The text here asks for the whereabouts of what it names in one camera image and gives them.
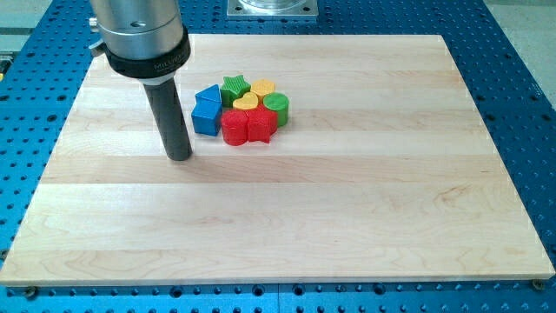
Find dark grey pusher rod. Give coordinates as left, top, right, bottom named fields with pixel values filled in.
left=143, top=78, right=192, bottom=161

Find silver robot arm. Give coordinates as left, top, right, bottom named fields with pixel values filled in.
left=89, top=0, right=192, bottom=161

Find blue cube block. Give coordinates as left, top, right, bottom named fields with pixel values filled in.
left=191, top=99, right=222, bottom=137

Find blue triangle block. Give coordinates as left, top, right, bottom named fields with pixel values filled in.
left=195, top=84, right=222, bottom=103

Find green star block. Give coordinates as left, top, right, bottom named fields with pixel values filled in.
left=221, top=75, right=251, bottom=108

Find red cylinder block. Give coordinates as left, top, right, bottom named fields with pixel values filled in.
left=221, top=110, right=248, bottom=146

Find yellow heart block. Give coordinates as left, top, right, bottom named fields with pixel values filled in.
left=232, top=92, right=259, bottom=110

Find red star block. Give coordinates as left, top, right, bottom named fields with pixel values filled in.
left=246, top=106, right=278, bottom=143

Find yellow hexagon block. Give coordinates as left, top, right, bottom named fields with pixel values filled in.
left=250, top=78, right=276, bottom=103

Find green cylinder block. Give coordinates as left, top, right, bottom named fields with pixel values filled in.
left=263, top=92, right=289, bottom=127

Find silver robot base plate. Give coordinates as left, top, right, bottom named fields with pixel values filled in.
left=227, top=0, right=319, bottom=19

